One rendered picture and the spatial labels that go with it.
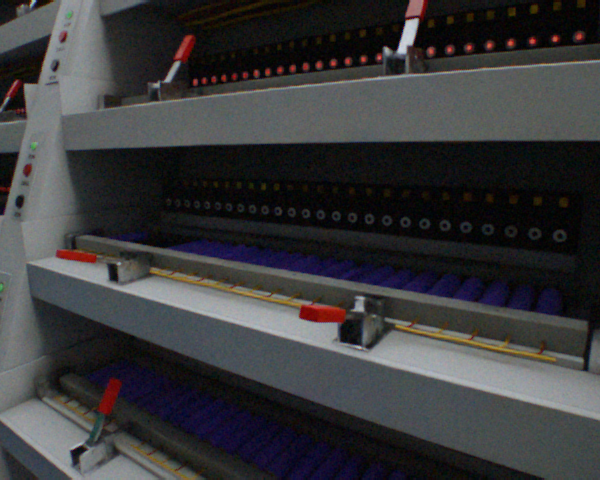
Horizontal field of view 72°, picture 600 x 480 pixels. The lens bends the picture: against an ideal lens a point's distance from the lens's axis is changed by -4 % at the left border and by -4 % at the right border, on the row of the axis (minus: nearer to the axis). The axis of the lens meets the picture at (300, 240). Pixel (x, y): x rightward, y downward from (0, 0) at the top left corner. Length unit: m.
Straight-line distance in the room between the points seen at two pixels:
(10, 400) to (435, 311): 0.53
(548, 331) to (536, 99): 0.14
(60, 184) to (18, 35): 0.35
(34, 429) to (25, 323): 0.13
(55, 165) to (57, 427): 0.32
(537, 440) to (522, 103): 0.20
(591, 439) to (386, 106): 0.24
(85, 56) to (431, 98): 0.49
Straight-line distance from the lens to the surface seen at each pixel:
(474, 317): 0.31
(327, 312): 0.24
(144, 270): 0.48
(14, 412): 0.66
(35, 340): 0.65
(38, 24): 0.85
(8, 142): 0.79
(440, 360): 0.29
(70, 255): 0.44
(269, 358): 0.33
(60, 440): 0.58
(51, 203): 0.63
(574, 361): 0.31
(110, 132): 0.55
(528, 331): 0.31
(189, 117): 0.44
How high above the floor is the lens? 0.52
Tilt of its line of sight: 5 degrees up
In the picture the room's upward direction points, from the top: 10 degrees clockwise
